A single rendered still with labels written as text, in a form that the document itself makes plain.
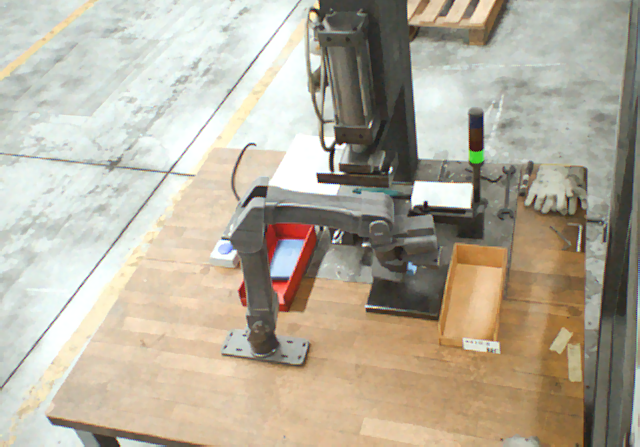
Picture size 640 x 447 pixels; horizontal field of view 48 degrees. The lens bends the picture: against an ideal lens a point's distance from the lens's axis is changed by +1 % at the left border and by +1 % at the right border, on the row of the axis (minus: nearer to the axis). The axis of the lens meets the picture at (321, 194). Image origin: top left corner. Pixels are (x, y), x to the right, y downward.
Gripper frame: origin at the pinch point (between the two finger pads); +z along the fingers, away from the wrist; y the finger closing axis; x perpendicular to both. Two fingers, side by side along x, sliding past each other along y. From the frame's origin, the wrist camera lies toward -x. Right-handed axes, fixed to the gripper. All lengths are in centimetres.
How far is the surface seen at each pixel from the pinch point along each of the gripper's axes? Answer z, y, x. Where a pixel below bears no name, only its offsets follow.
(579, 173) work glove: 35, 44, -36
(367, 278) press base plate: 18.3, 1.7, 10.1
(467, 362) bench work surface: 8.6, -15.5, -17.0
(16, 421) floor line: 99, -51, 148
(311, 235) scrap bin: 18.4, 10.6, 26.8
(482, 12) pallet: 211, 225, 20
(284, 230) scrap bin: 21.3, 11.8, 35.4
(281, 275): 15.2, -1.9, 30.9
